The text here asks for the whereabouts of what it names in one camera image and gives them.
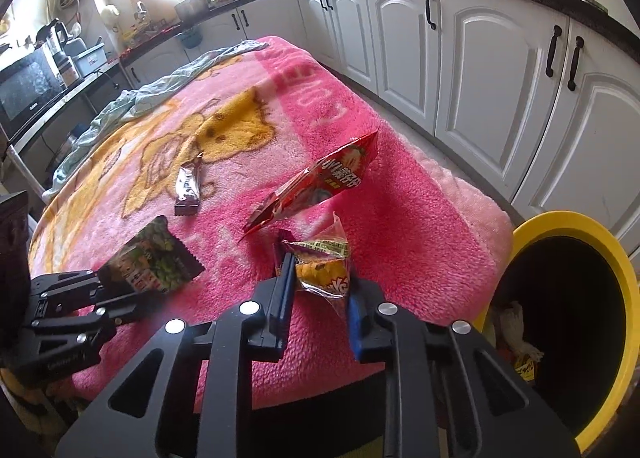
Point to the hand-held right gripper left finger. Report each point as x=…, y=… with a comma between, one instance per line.
x=289, y=288

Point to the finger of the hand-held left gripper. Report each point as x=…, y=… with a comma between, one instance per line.
x=107, y=285
x=135, y=308

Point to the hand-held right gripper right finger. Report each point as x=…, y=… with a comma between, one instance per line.
x=355, y=328

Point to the yellow snack packet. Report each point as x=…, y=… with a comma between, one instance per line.
x=317, y=273

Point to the green pea snack packet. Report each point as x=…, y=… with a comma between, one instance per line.
x=160, y=258

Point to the yellow trash bin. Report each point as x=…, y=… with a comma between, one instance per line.
x=565, y=218

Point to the pink printed blanket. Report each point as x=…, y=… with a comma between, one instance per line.
x=400, y=218

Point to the red snack packet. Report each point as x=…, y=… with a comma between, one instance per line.
x=325, y=173

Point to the brown candy wrapper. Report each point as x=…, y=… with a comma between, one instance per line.
x=189, y=188

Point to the light blue cloth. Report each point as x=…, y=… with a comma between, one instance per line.
x=145, y=93

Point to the black microwave oven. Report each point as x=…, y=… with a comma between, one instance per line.
x=25, y=88

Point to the black electric kettle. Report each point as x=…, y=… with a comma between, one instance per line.
x=52, y=33

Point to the white round jar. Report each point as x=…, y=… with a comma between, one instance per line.
x=110, y=18

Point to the white kitchen cabinets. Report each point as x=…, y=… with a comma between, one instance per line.
x=490, y=88

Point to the steel cooking pot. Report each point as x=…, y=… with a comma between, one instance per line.
x=191, y=7

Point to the steel bowl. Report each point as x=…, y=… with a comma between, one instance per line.
x=592, y=1

